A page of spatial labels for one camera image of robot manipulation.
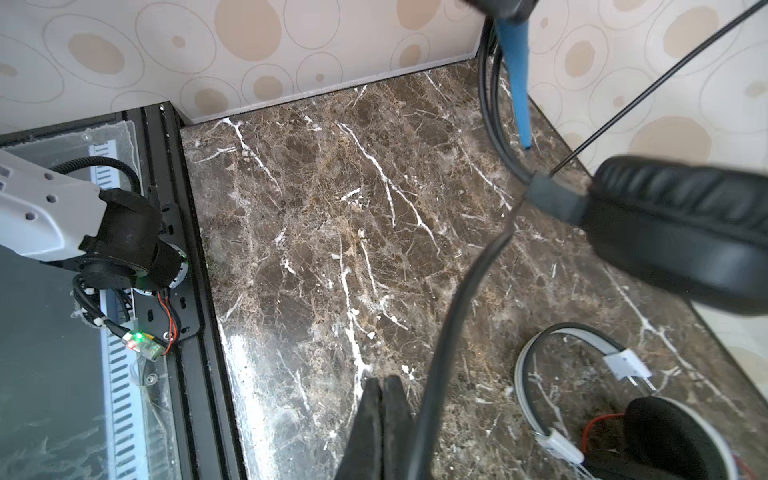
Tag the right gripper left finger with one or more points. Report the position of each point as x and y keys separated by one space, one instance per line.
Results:
x=363 y=455

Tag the white black headphones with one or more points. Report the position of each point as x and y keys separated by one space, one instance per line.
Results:
x=665 y=438

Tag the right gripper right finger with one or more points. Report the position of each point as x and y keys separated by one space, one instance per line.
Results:
x=397 y=425

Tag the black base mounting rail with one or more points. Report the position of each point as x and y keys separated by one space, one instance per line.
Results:
x=77 y=404

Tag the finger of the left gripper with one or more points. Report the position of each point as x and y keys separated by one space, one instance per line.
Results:
x=514 y=43

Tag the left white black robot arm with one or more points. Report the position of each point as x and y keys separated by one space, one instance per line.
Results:
x=88 y=215

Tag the black blue headphones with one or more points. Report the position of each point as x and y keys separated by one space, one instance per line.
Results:
x=698 y=232

